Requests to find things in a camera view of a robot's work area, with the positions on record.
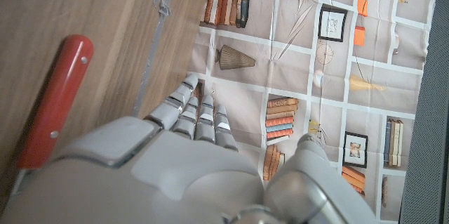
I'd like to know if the grey tape outline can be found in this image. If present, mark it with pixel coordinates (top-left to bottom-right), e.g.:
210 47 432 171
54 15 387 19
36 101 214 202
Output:
131 0 180 118

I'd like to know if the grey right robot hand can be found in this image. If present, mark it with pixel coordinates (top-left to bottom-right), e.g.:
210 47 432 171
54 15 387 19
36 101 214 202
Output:
0 74 380 224

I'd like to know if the red-handled metal spoon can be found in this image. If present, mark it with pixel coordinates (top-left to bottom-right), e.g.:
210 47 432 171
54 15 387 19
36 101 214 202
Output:
15 34 95 183

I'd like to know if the printed bookshelf backdrop cloth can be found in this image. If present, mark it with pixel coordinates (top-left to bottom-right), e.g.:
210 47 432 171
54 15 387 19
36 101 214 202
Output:
187 0 443 222

